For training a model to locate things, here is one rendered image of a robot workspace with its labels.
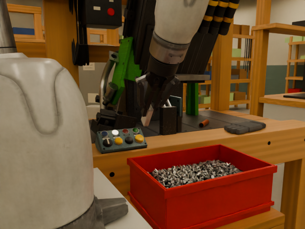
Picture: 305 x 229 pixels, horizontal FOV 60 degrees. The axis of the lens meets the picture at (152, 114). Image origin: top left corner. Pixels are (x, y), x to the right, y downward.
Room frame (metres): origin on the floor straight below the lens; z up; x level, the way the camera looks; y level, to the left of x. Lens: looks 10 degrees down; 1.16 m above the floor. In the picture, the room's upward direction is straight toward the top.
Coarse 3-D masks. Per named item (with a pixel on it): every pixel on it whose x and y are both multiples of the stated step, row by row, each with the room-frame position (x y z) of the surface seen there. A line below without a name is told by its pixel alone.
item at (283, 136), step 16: (272, 128) 1.11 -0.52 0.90; (288, 128) 1.11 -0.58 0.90; (304, 128) 1.14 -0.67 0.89; (160, 144) 0.86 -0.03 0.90; (176, 144) 0.87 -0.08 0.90; (192, 144) 0.89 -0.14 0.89; (208, 144) 0.92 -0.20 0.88; (224, 144) 0.95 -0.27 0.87; (240, 144) 0.98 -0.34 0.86; (256, 144) 1.02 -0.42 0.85; (272, 144) 1.06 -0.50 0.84; (288, 144) 1.10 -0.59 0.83; (304, 144) 1.14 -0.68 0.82; (96, 160) 0.75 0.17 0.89; (112, 160) 0.77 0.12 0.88; (272, 160) 1.06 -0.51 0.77; (288, 160) 1.10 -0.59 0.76; (112, 176) 0.77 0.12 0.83; (128, 176) 0.79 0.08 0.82
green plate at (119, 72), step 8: (128, 40) 1.05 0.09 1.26; (120, 48) 1.12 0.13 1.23; (128, 48) 1.04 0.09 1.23; (120, 56) 1.10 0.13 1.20; (128, 56) 1.04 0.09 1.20; (120, 64) 1.07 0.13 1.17; (128, 64) 1.05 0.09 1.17; (120, 72) 1.05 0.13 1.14; (128, 72) 1.05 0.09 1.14; (136, 72) 1.06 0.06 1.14; (112, 80) 1.12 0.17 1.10; (128, 80) 1.12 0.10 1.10
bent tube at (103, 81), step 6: (114, 54) 1.12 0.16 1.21; (108, 60) 1.11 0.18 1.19; (114, 60) 1.09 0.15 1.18; (108, 66) 1.12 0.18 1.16; (108, 72) 1.14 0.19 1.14; (102, 78) 1.15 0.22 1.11; (102, 84) 1.14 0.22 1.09; (102, 90) 1.12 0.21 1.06; (102, 96) 1.09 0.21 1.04; (102, 102) 1.07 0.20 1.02; (102, 108) 1.04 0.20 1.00
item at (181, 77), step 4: (180, 76) 0.93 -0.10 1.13; (184, 76) 0.94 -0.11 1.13; (188, 76) 0.94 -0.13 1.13; (192, 76) 0.95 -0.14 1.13; (196, 76) 0.96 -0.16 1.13; (200, 76) 0.97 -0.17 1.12; (204, 76) 0.97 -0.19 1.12; (208, 76) 0.98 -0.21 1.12; (180, 80) 0.93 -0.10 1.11; (184, 80) 0.94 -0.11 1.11; (188, 80) 0.97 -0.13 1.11; (192, 80) 0.98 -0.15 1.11; (196, 80) 0.98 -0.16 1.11; (200, 80) 0.99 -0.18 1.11; (204, 80) 1.00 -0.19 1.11
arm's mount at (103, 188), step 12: (96, 168) 0.64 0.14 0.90; (96, 180) 0.57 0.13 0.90; (108, 180) 0.57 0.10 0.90; (96, 192) 0.51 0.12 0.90; (108, 192) 0.51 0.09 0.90; (132, 216) 0.42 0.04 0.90; (108, 228) 0.39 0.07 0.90; (120, 228) 0.39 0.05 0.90; (132, 228) 0.39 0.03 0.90; (144, 228) 0.39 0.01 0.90
